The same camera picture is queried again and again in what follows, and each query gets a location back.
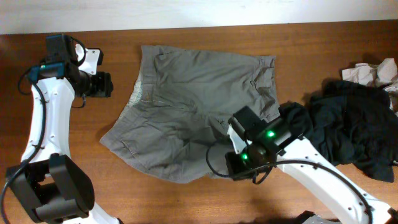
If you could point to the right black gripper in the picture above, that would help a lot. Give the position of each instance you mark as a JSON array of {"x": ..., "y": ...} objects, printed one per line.
[{"x": 233, "y": 167}]

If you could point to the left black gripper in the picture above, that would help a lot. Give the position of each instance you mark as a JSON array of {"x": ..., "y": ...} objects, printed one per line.
[{"x": 104, "y": 84}]

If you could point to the grey shorts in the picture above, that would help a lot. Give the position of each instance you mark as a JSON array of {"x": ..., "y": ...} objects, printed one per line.
[{"x": 174, "y": 126}]

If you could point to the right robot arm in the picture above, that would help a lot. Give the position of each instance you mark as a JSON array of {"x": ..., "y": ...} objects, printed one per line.
[{"x": 260, "y": 146}]

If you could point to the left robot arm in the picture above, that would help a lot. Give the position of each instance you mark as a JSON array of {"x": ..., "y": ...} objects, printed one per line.
[{"x": 50, "y": 187}]

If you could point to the black garment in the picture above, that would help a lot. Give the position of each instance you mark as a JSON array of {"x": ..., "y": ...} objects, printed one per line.
[{"x": 349, "y": 123}]

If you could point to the beige crumpled cloth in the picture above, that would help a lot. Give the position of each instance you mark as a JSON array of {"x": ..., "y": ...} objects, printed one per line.
[{"x": 383, "y": 75}]

